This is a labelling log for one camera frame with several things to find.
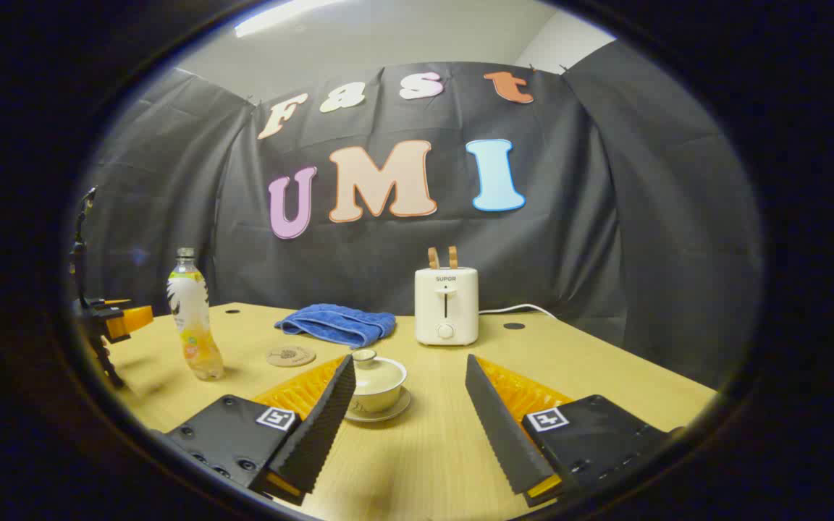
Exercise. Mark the blue folded towel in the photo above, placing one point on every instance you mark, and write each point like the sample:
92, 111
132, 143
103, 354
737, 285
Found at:
337, 324

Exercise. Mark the white ceramic saucer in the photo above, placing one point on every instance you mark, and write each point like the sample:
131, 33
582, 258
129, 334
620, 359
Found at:
388, 415

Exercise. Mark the clear plastic water bottle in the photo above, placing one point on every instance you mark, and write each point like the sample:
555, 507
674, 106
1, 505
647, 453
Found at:
189, 311

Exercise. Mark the white toaster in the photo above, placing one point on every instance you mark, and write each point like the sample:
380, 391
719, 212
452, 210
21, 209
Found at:
446, 307

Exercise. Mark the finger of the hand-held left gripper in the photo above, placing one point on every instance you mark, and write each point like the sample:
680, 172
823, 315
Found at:
131, 320

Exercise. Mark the black backdrop cloth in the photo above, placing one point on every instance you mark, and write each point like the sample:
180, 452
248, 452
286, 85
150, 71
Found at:
605, 217

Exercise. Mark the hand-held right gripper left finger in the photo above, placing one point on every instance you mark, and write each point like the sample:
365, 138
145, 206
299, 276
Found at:
319, 427

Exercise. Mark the bread slice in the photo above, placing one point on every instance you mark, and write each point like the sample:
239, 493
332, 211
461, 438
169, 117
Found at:
453, 257
433, 258

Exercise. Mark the white teacup lid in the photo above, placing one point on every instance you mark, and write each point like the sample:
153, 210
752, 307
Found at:
381, 373

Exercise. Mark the round cork coaster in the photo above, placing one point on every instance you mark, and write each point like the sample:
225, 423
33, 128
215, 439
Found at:
290, 356

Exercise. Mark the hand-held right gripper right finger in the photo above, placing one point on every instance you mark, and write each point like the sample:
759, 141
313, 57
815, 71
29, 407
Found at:
504, 434

